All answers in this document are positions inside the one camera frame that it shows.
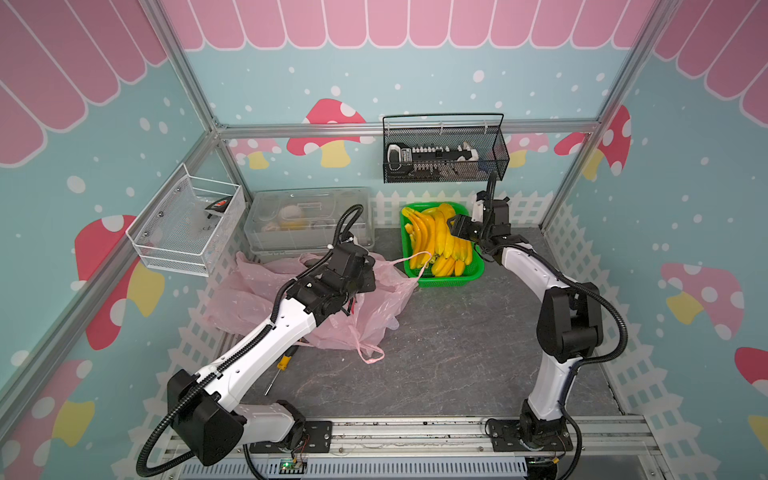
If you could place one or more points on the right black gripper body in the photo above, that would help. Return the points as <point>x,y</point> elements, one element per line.
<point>462,227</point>

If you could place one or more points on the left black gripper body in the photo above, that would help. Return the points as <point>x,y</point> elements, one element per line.
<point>365,274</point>

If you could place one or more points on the pink plastic bag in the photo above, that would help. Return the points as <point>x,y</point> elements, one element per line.
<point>371,314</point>

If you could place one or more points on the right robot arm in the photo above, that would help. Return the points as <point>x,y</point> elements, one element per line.
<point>576,326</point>

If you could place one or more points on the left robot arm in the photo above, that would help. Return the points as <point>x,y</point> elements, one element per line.
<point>204,418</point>

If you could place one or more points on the bananas in green basket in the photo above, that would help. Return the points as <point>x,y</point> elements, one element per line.
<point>438,240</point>

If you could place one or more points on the clear plastic storage box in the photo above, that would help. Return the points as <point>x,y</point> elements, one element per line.
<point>292,222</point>

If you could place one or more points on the green plastic basket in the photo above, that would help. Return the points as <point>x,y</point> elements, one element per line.
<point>441,246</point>

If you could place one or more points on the pink plastic bags pile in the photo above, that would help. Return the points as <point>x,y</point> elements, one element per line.
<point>245,298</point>

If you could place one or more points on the black wire mesh basket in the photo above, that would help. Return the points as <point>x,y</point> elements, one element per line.
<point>434,148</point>

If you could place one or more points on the yellow handle screwdriver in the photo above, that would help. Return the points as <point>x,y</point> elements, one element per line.
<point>281,367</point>

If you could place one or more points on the white wire mesh basket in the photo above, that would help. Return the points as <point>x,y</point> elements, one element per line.
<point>187,225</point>

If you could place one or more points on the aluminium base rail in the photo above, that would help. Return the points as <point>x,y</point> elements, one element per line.
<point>610,447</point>

